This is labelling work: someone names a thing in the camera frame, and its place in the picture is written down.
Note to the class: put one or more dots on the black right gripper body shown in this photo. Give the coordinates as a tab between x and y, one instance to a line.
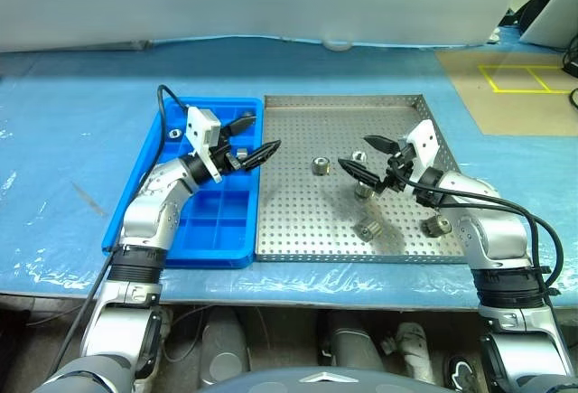
398	171

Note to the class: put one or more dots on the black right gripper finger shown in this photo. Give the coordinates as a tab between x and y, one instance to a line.
381	143
359	174

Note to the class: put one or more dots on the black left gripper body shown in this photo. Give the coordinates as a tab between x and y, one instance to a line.
224	158

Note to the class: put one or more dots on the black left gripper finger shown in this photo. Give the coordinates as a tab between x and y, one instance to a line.
264	152
239	126

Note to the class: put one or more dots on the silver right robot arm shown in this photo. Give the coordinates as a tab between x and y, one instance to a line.
492	230

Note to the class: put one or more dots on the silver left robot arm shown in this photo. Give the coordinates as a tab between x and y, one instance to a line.
144	221

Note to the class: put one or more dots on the blue compartment tray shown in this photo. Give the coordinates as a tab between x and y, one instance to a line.
235	239

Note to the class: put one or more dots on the metal nut in blue tray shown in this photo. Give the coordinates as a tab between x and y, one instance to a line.
174	133

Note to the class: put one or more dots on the perforated metal tray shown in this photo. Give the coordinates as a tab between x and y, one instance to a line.
307	212

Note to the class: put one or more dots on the yellow floor tape marking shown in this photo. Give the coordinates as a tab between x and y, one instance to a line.
490	79

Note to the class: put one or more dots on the brown floor mat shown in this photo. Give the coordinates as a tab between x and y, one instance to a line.
510	113

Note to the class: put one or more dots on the blue plastic table cover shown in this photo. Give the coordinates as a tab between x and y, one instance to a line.
68	162

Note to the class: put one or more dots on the grey rounded shape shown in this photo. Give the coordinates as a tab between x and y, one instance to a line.
223	348
352	343

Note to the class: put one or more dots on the white scuffed rounded shape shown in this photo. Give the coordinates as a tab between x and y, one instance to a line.
413	352

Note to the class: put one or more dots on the black white-outlined shape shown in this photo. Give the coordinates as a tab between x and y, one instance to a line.
451	372

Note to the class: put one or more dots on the white leaning board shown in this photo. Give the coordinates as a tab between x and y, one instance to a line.
555	18

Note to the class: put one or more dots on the grey robot torso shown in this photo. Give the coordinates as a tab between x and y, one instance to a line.
298	381

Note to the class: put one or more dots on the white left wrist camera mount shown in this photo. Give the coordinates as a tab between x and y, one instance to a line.
198	126

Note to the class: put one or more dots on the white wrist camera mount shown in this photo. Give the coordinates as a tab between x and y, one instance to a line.
198	126
424	140

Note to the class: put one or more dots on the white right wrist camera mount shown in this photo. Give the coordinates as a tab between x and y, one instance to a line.
424	140

